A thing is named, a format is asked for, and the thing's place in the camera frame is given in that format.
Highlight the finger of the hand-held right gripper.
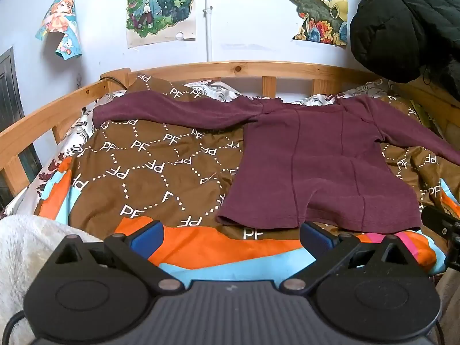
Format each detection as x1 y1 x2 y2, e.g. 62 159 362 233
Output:
420 205 460 270

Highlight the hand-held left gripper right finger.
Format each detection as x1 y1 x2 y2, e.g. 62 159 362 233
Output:
279 221 411 293

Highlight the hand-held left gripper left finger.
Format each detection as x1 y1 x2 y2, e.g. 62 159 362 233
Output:
53 220 184 293

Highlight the maroon long-sleeved shirt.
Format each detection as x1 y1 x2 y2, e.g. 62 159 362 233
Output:
93 91 460 232

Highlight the brown patterned blanket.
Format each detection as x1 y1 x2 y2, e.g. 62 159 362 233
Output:
34 74 460 283

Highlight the beige cloth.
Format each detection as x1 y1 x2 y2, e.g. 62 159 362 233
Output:
429 268 460 345

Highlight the yellow green cloth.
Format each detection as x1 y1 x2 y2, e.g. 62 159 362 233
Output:
408 99 444 135

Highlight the white fluffy blanket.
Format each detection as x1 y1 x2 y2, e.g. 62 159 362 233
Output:
0 215 103 345

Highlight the black padded jacket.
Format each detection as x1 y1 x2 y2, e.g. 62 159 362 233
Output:
349 0 460 83

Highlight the dark door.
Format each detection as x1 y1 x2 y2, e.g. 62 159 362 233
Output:
0 47 42 205

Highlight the black cable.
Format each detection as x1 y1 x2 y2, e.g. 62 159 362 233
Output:
5 311 37 345
99 75 130 90

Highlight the wooden bed frame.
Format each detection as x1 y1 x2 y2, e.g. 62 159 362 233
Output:
0 61 460 198

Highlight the white wall pipe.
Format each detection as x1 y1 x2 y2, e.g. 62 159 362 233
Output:
204 0 213 63

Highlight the curled cartoon wall poster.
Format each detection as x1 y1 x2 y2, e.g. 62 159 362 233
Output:
35 0 83 59

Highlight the cartoon figure wall poster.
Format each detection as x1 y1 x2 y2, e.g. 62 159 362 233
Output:
126 0 198 48

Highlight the colourful landscape wall poster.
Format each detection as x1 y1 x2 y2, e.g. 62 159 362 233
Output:
285 0 348 47

